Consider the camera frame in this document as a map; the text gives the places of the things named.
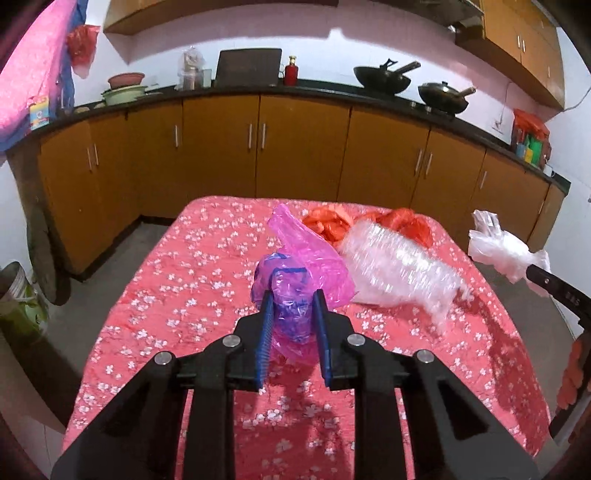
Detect red basin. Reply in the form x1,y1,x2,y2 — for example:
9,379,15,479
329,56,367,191
108,72,144,89

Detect red bottle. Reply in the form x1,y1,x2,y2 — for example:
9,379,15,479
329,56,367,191
283,56,298,86

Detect red bag on counter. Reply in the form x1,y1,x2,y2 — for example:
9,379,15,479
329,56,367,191
513,109,550,141

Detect clear jar with bag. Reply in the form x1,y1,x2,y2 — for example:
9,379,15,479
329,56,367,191
178,47,204,91

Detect wooden kitchen cabinets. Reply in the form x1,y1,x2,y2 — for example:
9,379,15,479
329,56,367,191
6,94,567,280
103,1,565,110

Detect clear bubble wrap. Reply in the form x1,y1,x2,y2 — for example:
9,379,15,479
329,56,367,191
338,220,474,330

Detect black countertop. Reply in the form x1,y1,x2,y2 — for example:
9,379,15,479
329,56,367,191
1,79,571,195

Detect green metal bucket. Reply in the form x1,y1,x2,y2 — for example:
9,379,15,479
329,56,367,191
1,261,48,339

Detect black wok left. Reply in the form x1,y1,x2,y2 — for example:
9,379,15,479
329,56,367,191
353,59,421,95

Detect dark cutting board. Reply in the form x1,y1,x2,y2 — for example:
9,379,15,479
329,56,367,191
214,48,283,88

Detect green package on counter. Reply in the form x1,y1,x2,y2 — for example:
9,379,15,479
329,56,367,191
524,134,545,167

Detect black lidded wok right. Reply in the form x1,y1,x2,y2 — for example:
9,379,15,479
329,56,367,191
418,81,477,115

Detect lower wooden kitchen cabinets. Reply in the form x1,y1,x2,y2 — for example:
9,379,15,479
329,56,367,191
6,94,567,280

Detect large red plastic bag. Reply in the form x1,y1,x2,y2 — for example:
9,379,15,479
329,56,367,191
355,208,433,249

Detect clear white plastic bag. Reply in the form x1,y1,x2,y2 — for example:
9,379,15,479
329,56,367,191
468,210,551,297

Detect pink floral door curtain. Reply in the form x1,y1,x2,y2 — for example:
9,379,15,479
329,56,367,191
1,1,87,152

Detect pink purple plastic bag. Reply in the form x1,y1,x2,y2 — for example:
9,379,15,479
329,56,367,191
250,204,355,365

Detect hanging red bag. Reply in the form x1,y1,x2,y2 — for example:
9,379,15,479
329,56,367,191
66,25,101,79

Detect upper wooden kitchen cabinets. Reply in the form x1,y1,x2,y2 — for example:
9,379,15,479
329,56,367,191
103,1,565,110

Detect red floral tablecloth table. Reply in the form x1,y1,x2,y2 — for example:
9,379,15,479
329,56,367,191
62,195,553,480

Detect small red plastic bag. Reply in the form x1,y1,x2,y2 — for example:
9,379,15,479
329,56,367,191
301,204,353,245

